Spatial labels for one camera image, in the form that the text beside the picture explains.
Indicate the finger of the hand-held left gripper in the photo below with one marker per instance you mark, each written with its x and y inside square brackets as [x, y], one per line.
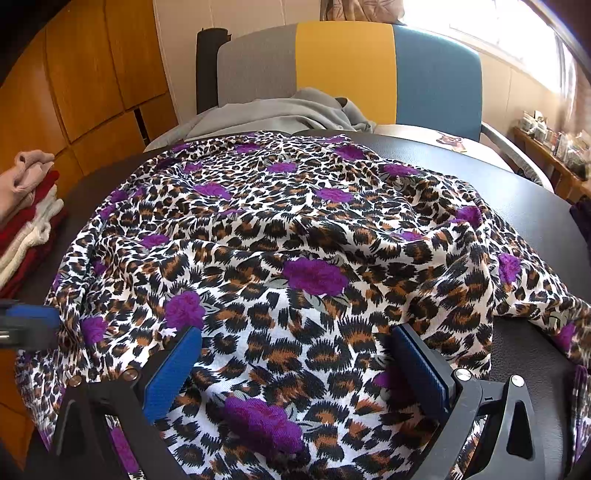
[32, 318]

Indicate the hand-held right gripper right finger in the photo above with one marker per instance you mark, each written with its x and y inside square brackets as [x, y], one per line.
[422, 369]

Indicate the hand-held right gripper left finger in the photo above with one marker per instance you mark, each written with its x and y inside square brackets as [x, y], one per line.
[171, 371]

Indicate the leopard print floral garment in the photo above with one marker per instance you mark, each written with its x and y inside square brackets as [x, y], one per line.
[295, 230]

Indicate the dark red folded garment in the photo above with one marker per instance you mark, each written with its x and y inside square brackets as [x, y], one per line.
[23, 277]

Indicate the white knit folded garment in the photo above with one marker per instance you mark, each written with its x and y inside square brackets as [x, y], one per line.
[27, 237]

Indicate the pink folded garment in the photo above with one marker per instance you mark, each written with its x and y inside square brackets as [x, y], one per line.
[27, 170]

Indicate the dark purple cloth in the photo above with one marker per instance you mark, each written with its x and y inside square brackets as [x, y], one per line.
[581, 214]

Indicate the small brown sticker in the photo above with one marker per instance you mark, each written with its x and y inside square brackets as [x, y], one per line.
[450, 141]

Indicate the wooden side shelf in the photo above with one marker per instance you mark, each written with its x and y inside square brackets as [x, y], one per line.
[561, 173]

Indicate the wooden cabinet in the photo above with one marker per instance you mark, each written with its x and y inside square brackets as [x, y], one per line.
[83, 69]

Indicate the row of small jars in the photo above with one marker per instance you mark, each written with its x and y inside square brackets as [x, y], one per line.
[558, 143]

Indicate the grey garment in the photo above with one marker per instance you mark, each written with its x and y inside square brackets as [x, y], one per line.
[258, 117]

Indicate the grey yellow blue chair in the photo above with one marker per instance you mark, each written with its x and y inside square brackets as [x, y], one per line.
[341, 55]

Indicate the bright window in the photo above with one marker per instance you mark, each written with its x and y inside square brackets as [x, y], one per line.
[498, 32]

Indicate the brown patterned curtain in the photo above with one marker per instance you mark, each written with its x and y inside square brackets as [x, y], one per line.
[360, 10]

